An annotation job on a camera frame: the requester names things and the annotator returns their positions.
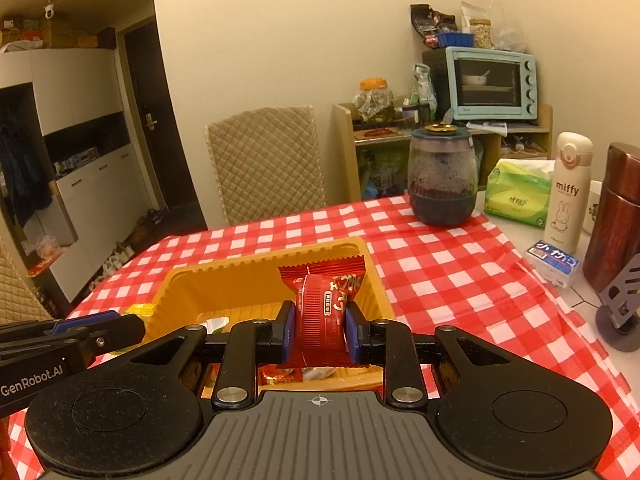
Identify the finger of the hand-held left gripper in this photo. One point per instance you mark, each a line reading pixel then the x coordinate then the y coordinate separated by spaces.
pixel 85 321
pixel 115 332

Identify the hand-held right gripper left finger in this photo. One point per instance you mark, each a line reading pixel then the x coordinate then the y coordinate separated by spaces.
pixel 286 334

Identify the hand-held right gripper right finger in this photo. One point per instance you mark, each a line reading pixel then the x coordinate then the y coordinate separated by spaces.
pixel 352 336

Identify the yellow green candy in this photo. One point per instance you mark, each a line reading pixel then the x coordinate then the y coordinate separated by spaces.
pixel 139 309

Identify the orange red candy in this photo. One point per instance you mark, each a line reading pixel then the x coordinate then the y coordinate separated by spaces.
pixel 274 373

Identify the large red snack packet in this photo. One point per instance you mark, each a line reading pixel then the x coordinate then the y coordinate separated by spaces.
pixel 325 290

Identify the yellow plastic tray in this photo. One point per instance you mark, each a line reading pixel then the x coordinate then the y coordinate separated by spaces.
pixel 180 290

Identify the green white wrapped candy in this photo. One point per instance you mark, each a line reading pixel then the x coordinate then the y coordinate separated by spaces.
pixel 216 324

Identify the beige quilted chair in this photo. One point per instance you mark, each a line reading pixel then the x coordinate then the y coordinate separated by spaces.
pixel 267 165
pixel 20 290

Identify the orange plastic bag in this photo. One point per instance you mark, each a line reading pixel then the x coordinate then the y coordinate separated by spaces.
pixel 46 252

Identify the row of shoes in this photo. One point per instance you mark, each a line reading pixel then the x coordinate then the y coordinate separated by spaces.
pixel 135 240

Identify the red checked tablecloth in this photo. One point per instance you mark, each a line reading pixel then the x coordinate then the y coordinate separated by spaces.
pixel 440 280

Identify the dark hanging coat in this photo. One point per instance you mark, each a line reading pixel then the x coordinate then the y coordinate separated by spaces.
pixel 22 170

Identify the dark glass jar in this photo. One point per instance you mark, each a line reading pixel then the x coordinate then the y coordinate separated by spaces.
pixel 440 180

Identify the wooden shelf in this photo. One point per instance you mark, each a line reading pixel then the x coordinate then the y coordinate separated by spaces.
pixel 345 155

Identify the small blue clear box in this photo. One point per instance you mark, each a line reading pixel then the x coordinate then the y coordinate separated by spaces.
pixel 550 262

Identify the green tissue pack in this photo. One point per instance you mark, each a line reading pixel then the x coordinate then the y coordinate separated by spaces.
pixel 517 192

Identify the white cabinet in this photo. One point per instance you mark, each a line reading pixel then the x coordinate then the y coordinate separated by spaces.
pixel 80 85

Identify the orange lid plastic jar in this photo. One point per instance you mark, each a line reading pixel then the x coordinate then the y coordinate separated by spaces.
pixel 372 100

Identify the dark door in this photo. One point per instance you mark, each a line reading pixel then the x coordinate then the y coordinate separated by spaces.
pixel 160 85

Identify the white papers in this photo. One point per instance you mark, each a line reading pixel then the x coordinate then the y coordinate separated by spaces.
pixel 487 127

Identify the white thermos bottle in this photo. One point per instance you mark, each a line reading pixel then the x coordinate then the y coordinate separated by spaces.
pixel 567 195

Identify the grey phone stand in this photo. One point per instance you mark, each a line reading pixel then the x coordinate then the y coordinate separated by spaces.
pixel 622 295

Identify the white cup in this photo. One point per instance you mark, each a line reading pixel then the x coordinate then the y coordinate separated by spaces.
pixel 593 207

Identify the white bowl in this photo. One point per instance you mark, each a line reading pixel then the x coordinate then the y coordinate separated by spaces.
pixel 474 80

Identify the mint toaster oven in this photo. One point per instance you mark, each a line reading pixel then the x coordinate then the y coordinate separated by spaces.
pixel 490 82

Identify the brown thermos flask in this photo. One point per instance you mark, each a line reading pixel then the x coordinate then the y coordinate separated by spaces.
pixel 612 210

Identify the cardboard boxes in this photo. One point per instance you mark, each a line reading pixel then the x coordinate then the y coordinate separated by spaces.
pixel 50 32

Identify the blue plastic container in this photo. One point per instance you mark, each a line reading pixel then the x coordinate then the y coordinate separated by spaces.
pixel 455 40

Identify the dark snack bag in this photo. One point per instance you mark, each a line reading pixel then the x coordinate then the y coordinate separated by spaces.
pixel 430 20

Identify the jar of nuts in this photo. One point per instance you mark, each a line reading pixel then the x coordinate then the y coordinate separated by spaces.
pixel 481 34

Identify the clear plastic bag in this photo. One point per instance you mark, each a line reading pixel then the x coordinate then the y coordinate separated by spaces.
pixel 507 30

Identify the white security camera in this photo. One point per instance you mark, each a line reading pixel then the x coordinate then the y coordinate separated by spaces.
pixel 49 8

